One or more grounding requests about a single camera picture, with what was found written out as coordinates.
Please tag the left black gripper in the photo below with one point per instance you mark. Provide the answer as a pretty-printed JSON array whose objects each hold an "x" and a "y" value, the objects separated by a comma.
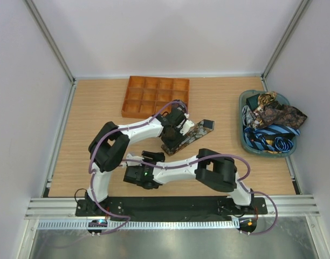
[{"x": 173, "y": 144}]

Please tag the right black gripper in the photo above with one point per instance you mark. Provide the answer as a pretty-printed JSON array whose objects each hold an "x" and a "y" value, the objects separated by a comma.
[{"x": 158, "y": 156}]

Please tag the brown floral tie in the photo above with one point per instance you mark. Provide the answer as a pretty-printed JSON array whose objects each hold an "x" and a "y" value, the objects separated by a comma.
[{"x": 199, "y": 130}]

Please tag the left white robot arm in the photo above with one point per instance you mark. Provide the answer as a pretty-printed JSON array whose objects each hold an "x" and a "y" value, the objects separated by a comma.
[{"x": 109, "y": 146}]

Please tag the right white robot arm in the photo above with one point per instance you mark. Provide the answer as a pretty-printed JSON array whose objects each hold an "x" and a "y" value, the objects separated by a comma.
[{"x": 220, "y": 172}]

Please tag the orange compartment tray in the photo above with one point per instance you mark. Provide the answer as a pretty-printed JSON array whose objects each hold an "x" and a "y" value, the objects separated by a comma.
[{"x": 147, "y": 95}]

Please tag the grey patterned tie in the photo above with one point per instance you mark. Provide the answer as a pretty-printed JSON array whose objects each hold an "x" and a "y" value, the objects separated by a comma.
[{"x": 249, "y": 119}]

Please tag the teal plastic basket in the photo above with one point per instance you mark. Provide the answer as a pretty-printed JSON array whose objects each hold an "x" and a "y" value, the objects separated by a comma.
[{"x": 242, "y": 102}]

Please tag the dark green tie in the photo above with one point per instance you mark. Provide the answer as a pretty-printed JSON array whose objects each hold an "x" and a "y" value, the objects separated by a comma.
[{"x": 252, "y": 102}]

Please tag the blue striped tie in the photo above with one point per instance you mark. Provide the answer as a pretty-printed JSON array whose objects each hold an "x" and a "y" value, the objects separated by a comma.
[{"x": 274, "y": 138}]

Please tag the gold patterned tie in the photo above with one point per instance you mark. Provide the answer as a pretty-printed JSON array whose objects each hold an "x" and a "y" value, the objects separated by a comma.
[{"x": 264, "y": 99}]

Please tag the dark brown paisley tie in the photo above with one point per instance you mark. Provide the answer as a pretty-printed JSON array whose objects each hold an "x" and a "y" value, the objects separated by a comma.
[{"x": 284, "y": 115}]

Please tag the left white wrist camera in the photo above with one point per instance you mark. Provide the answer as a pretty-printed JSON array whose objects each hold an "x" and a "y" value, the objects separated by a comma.
[{"x": 185, "y": 126}]

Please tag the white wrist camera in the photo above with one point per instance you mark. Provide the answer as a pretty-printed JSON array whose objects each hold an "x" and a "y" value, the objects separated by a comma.
[
  {"x": 185, "y": 126},
  {"x": 133, "y": 160}
]

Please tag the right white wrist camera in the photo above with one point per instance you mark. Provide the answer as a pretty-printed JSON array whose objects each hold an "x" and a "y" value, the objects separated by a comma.
[{"x": 133, "y": 160}]

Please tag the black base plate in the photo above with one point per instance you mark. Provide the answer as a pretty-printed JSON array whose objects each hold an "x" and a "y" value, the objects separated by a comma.
[{"x": 181, "y": 208}]

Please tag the white slotted cable duct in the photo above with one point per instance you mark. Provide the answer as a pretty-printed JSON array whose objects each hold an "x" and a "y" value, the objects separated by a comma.
[{"x": 99, "y": 224}]

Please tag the aluminium frame rail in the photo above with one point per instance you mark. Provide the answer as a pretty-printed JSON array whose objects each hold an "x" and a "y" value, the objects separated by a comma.
[{"x": 295, "y": 205}]

